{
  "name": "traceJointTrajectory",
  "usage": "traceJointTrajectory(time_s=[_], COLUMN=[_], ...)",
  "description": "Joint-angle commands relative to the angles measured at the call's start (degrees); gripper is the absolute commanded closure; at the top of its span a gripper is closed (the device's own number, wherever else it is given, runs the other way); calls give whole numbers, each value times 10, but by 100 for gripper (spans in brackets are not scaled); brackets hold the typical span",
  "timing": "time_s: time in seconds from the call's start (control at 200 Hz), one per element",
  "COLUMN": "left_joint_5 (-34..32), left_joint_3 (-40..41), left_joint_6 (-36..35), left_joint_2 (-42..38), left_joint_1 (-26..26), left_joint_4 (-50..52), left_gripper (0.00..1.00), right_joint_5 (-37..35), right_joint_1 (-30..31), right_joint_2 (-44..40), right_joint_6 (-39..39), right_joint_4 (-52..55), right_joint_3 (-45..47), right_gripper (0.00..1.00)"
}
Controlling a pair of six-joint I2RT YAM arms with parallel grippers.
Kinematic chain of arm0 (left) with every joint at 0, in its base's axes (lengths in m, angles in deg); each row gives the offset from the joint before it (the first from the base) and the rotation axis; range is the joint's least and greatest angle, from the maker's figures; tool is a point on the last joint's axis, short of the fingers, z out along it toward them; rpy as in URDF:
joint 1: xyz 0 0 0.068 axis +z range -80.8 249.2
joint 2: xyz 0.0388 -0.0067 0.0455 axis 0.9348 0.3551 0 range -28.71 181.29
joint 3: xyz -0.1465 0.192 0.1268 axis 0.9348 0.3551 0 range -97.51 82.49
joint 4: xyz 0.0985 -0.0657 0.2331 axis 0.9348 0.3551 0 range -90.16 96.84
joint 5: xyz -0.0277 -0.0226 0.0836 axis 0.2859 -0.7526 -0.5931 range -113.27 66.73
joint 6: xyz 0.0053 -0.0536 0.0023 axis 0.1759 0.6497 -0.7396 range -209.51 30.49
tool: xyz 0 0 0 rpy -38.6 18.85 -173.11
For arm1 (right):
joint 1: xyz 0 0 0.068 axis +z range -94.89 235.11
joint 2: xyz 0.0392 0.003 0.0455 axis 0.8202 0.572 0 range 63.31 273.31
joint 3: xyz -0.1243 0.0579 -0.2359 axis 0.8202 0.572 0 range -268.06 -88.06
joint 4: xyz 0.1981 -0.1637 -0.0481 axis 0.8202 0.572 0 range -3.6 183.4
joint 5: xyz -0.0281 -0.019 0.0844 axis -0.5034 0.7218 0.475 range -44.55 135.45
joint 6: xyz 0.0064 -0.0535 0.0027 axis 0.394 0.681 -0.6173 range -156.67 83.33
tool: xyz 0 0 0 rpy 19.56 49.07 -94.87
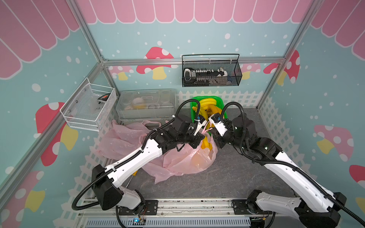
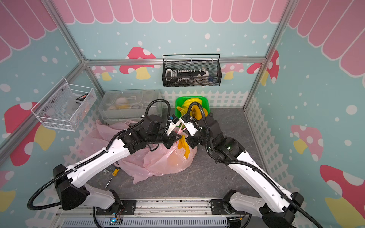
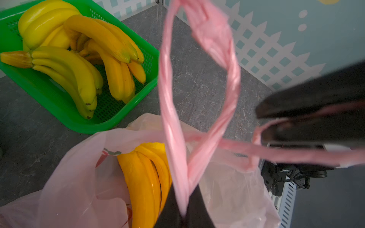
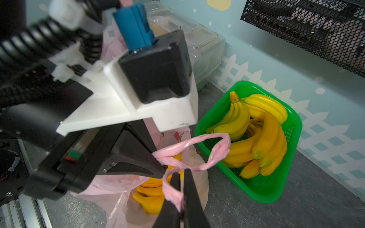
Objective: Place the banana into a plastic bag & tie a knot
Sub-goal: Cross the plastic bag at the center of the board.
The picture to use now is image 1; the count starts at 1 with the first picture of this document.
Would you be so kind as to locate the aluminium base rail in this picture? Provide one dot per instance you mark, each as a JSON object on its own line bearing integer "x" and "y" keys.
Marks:
{"x": 185, "y": 213}

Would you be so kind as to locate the white wire mesh basket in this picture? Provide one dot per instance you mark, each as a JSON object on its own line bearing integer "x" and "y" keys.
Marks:
{"x": 89, "y": 106}

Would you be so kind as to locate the yellow banana bunch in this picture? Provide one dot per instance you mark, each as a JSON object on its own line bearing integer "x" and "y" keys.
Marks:
{"x": 206, "y": 144}

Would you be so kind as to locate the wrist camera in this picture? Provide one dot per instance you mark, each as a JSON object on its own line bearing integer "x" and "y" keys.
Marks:
{"x": 216, "y": 120}
{"x": 201, "y": 124}

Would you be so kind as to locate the green plastic basket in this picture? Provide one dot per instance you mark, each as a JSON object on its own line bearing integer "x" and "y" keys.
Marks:
{"x": 193, "y": 110}

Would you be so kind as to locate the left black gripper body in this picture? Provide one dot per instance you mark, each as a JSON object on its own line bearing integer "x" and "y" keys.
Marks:
{"x": 195, "y": 139}

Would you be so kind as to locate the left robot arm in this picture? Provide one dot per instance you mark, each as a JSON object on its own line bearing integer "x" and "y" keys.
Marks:
{"x": 106, "y": 188}

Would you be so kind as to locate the black wire mesh basket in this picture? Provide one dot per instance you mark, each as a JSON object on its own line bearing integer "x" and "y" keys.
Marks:
{"x": 211, "y": 70}

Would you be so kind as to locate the yellow handle screwdriver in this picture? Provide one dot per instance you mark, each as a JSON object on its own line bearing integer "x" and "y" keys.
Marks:
{"x": 132, "y": 176}

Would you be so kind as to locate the clear plastic storage box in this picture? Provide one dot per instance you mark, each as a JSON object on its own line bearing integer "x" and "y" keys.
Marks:
{"x": 150, "y": 104}

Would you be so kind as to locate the pink plastic bags pile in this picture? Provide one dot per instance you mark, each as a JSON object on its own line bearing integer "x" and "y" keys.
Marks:
{"x": 121, "y": 140}

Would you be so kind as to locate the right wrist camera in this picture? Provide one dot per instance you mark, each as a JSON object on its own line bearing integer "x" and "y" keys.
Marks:
{"x": 216, "y": 120}

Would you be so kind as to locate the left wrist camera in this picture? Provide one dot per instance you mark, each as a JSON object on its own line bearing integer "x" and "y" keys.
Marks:
{"x": 201, "y": 124}

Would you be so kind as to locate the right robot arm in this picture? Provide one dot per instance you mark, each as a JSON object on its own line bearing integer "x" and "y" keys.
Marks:
{"x": 314, "y": 206}

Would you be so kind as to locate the bananas in green basket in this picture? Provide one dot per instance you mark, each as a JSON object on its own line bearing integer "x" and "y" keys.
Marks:
{"x": 210, "y": 105}

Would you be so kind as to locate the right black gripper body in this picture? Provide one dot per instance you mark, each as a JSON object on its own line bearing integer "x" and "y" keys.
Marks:
{"x": 220, "y": 139}

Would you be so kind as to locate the pink plastic bag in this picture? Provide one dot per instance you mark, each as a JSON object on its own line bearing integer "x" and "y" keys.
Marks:
{"x": 179, "y": 163}

